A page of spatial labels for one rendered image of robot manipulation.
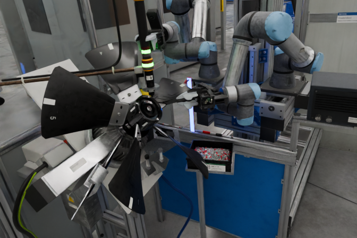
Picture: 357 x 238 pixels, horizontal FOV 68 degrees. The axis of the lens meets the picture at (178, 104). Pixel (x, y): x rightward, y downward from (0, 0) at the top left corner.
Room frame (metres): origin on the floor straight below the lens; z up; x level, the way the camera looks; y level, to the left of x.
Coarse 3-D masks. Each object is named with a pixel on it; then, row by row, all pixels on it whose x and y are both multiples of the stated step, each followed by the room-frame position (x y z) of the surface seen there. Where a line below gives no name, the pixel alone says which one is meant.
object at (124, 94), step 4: (136, 84) 0.99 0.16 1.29; (128, 88) 0.99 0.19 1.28; (132, 88) 0.99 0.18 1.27; (136, 88) 0.98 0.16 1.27; (120, 92) 0.98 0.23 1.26; (124, 92) 0.98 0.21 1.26; (128, 92) 0.98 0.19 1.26; (132, 92) 0.97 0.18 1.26; (136, 92) 0.97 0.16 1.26; (140, 92) 0.97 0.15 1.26; (120, 96) 0.97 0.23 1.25; (124, 96) 0.97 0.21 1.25; (128, 96) 0.97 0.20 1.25; (132, 96) 0.96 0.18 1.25; (136, 96) 0.96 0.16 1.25; (120, 100) 0.96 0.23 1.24; (124, 100) 0.96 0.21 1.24; (128, 100) 0.95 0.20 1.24; (132, 100) 0.95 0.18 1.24
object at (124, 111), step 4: (116, 104) 0.86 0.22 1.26; (120, 104) 0.87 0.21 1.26; (124, 104) 0.88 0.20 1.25; (128, 104) 0.89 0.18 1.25; (116, 108) 0.86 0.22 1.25; (120, 108) 0.87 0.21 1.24; (124, 108) 0.88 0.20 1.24; (128, 108) 0.89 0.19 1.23; (116, 112) 0.86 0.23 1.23; (120, 112) 0.87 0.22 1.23; (124, 112) 0.88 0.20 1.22; (112, 116) 0.85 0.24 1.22; (116, 116) 0.86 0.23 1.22; (120, 116) 0.87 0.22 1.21; (124, 116) 0.88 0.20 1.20; (112, 120) 0.85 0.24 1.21; (120, 120) 0.87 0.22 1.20; (124, 120) 0.88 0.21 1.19; (112, 124) 0.85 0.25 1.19; (116, 124) 0.86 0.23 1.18; (120, 124) 0.87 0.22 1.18
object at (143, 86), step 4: (136, 68) 0.98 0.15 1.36; (140, 68) 0.98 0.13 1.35; (136, 72) 0.98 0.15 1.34; (140, 72) 0.98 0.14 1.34; (140, 76) 0.98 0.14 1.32; (140, 80) 0.98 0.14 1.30; (144, 80) 0.99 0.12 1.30; (144, 84) 0.98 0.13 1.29; (156, 84) 1.01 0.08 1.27; (144, 88) 0.98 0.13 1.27; (148, 88) 0.98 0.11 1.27; (152, 88) 0.98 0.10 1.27; (156, 88) 0.98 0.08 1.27
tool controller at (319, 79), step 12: (324, 72) 1.03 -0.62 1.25; (312, 84) 0.97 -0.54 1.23; (324, 84) 0.95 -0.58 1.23; (336, 84) 0.94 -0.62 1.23; (348, 84) 0.92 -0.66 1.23; (312, 96) 0.97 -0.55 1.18; (324, 96) 0.95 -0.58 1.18; (336, 96) 0.92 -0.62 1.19; (348, 96) 0.90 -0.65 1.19; (312, 108) 0.98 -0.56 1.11; (324, 108) 0.96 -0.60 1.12; (336, 108) 0.93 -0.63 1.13; (348, 108) 0.91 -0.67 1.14; (312, 120) 0.99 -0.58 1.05; (324, 120) 0.97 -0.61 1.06; (336, 120) 0.94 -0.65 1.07; (348, 120) 0.92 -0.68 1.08
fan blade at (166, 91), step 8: (160, 80) 1.23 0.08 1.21; (168, 80) 1.23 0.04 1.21; (160, 88) 1.16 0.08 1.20; (168, 88) 1.16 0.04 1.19; (176, 88) 1.16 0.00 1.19; (184, 88) 1.18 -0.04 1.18; (160, 96) 1.08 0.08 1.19; (168, 96) 1.07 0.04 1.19; (176, 96) 1.08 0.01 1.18; (168, 104) 1.00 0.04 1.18
